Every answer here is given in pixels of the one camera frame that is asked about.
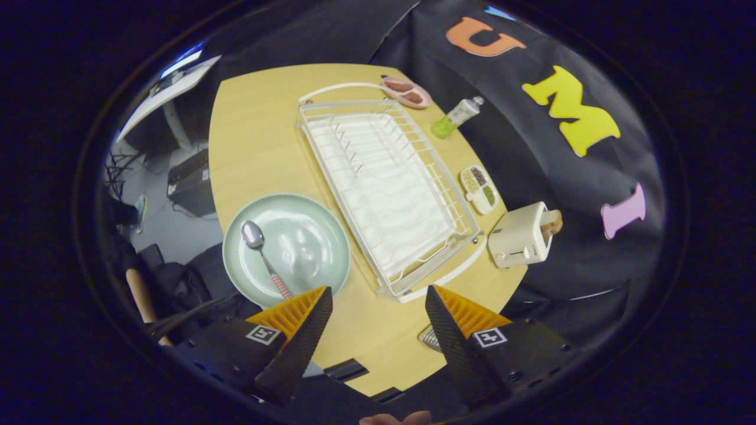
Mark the green drink bottle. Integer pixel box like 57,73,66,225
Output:
431,96,485,140

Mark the spoon with red checked handle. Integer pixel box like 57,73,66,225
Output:
240,220,294,300

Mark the black backdrop cloth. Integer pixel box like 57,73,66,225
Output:
177,0,668,378

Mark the metal wire basket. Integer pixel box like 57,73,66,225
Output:
418,326,444,354

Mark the black computer case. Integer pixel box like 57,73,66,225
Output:
167,149,217,217

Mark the white wire dish rack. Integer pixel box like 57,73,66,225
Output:
295,82,488,303

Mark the pink oval plate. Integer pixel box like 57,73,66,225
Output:
380,76,432,110

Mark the white divided bean tray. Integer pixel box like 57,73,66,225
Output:
460,165,501,216

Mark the white side desk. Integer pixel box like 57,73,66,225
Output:
115,55,222,145

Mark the pale green plate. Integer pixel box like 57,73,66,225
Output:
222,193,351,309

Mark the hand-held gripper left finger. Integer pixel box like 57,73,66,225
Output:
162,286,334,407

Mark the white toaster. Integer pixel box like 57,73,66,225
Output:
487,201,553,269

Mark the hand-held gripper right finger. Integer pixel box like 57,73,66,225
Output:
425,285,582,408

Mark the toasted bread slice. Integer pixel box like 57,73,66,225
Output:
540,209,563,240

